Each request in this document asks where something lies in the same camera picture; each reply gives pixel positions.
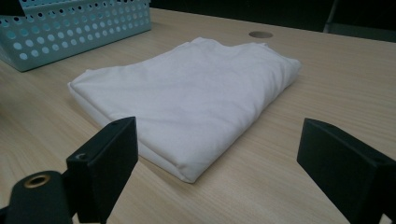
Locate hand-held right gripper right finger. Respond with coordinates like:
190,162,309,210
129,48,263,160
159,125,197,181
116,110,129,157
296,118,396,224

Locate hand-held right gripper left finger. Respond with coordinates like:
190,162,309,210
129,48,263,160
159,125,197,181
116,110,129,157
65,116,139,224

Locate white cloth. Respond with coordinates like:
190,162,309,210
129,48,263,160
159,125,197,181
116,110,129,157
67,36,303,184

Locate light blue perforated basket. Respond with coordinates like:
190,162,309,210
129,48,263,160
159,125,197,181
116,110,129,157
0,0,153,73

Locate round table grommet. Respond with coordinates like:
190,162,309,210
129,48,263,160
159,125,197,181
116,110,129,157
248,30,275,39

